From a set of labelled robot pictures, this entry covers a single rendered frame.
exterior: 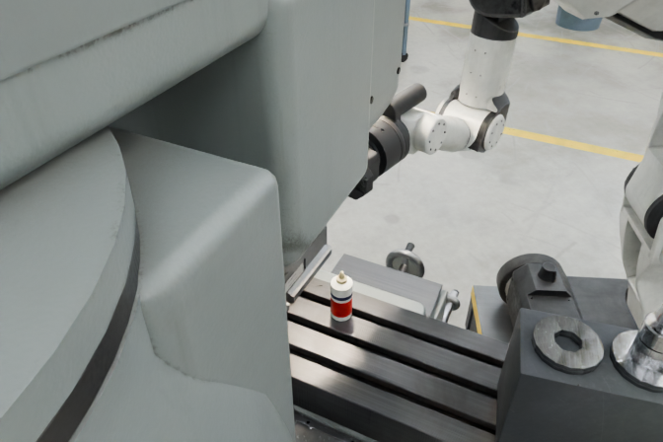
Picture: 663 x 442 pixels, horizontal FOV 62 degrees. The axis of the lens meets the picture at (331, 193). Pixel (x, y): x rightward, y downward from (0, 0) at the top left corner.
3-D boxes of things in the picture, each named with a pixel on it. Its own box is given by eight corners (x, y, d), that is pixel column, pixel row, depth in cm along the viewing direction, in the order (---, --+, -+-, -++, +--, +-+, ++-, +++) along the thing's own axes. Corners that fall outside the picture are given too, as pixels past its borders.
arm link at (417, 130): (357, 157, 96) (395, 132, 103) (408, 179, 90) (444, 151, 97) (357, 98, 89) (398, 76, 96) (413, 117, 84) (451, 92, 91)
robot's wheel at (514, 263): (554, 300, 174) (570, 254, 163) (558, 312, 170) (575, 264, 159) (490, 297, 176) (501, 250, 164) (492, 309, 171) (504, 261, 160)
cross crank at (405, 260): (390, 265, 166) (392, 235, 159) (427, 277, 162) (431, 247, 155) (370, 300, 155) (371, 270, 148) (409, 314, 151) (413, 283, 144)
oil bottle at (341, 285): (335, 303, 106) (335, 260, 100) (355, 310, 105) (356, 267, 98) (327, 318, 103) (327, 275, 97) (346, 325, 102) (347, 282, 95)
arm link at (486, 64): (457, 118, 127) (476, 21, 114) (508, 138, 120) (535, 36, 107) (429, 134, 119) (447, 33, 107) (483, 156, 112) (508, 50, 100)
